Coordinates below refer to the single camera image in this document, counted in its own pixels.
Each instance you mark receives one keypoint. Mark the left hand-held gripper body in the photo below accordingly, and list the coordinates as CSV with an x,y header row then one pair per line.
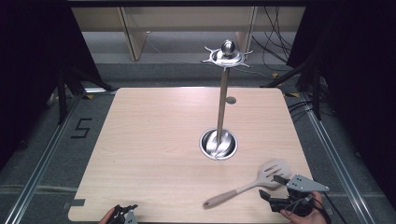
x,y
130,217

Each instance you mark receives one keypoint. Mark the grey tape strip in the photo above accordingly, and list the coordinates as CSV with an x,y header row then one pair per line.
x,y
74,203

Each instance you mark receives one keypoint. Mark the dark curtain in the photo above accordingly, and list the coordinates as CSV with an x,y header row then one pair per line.
x,y
361,77
31,62

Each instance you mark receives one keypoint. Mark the grey round table grommet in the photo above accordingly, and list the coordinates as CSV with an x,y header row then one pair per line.
x,y
231,100

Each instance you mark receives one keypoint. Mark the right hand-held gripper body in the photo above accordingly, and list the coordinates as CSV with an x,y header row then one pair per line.
x,y
303,184

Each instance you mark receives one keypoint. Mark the person's right hand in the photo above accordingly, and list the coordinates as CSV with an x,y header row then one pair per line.
x,y
308,218

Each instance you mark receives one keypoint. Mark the black metal stand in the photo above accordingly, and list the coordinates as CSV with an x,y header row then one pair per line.
x,y
62,99
316,93

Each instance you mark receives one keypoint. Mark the yellow black tape piece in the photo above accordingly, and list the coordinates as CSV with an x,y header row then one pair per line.
x,y
292,94
89,97
275,75

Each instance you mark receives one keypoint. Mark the light wooden cabinet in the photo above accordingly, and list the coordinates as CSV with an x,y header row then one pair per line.
x,y
134,28

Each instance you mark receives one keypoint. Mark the aluminium floor rail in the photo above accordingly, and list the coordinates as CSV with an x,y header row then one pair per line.
x,y
336,168
40,165

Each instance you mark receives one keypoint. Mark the person's left hand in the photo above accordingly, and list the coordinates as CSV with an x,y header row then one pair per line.
x,y
107,218

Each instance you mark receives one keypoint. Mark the grey slotted spatula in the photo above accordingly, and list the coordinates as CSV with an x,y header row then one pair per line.
x,y
270,174

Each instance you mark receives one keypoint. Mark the metal utensil hanging rack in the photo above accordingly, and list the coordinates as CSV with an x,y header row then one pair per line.
x,y
222,109

